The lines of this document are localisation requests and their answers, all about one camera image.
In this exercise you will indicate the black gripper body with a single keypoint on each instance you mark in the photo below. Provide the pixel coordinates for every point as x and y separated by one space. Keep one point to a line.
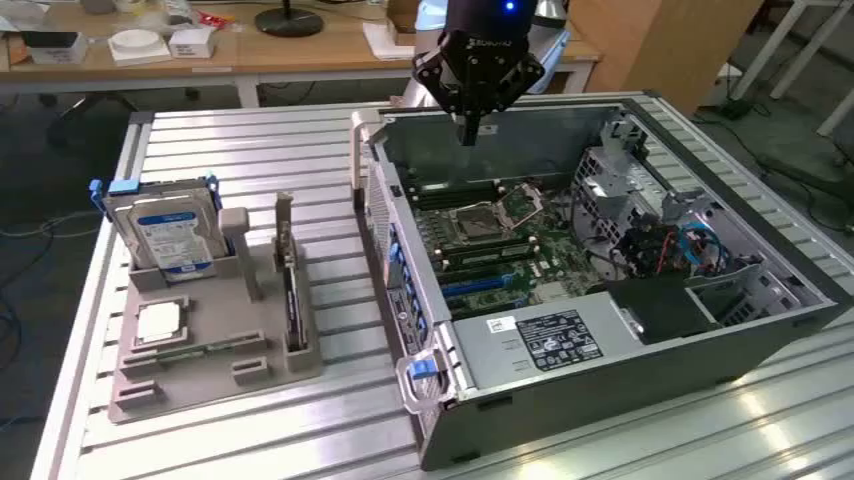
488 60

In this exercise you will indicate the black graphics card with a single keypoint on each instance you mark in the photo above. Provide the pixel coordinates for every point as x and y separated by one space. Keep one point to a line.
294 310

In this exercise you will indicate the white papers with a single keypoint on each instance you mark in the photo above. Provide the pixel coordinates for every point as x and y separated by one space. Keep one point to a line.
388 45

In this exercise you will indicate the cardboard box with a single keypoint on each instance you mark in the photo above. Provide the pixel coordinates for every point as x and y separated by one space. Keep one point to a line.
401 15

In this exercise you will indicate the wooden cabinet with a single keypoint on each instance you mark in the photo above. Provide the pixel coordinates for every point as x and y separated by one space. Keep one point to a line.
668 50

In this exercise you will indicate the black lamp base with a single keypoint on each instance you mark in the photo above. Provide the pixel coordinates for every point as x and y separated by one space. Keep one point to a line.
287 25

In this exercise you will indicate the metal socket cover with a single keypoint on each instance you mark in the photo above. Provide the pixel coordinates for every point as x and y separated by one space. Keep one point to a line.
524 202

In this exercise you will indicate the metal drive cage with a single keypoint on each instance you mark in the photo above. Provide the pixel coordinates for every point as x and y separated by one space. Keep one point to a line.
608 200

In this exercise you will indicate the CPU socket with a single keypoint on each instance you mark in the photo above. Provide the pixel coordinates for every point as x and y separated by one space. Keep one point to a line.
477 220

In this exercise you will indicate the white box red button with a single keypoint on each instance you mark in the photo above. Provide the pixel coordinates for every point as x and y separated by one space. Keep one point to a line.
728 80

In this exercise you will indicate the black power adapter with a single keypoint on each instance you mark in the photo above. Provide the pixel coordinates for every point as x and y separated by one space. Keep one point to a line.
736 110

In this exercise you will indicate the red packet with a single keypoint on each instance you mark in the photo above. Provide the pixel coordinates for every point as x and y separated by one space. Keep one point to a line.
217 21

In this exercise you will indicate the green motherboard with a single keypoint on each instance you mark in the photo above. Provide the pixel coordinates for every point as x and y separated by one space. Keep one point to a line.
554 250

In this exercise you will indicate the dark installed RAM stick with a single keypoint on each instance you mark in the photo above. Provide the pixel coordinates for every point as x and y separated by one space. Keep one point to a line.
490 255

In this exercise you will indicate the white labelled box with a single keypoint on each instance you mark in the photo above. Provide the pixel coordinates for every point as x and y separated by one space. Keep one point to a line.
193 44

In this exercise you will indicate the blue expansion slot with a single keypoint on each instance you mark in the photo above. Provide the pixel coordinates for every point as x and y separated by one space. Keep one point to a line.
474 286

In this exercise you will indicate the white tape roll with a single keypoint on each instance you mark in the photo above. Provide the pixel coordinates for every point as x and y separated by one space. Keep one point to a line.
129 5

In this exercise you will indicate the black floor stand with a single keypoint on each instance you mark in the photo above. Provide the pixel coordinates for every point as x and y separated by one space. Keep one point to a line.
815 175

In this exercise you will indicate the silver hard disk blue label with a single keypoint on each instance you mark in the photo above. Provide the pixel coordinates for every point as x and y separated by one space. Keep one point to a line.
170 235

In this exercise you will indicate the wooden desk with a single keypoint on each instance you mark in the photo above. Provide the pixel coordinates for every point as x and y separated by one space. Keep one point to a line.
94 70

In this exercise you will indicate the blue disk caddy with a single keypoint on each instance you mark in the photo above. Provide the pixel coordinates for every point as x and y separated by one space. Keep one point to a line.
123 187

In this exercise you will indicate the grey cup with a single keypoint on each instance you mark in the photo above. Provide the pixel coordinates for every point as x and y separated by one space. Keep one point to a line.
97 6

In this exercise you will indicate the grey power supply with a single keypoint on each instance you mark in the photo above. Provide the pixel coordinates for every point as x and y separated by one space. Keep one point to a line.
494 360

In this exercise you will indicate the metal disk bay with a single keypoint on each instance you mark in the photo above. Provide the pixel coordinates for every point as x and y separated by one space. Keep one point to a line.
768 295

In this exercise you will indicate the white box black lid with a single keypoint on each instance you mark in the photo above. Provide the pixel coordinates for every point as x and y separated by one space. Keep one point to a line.
54 47

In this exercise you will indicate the blue case latch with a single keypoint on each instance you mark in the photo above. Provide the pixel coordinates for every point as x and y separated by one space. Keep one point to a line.
421 371

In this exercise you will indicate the silver CPU chip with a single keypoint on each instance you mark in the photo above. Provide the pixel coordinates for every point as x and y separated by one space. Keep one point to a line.
161 322

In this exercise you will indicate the green loose RAM stick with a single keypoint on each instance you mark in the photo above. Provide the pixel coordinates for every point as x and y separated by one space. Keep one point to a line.
201 348

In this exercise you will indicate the black open PC case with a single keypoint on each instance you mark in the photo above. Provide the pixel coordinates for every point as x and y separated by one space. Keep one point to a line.
601 400

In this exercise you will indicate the grey parts rack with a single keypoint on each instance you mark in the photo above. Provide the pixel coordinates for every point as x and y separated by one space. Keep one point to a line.
201 380

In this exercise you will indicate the white table frame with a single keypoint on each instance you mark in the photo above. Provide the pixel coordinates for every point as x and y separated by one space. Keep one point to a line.
837 115

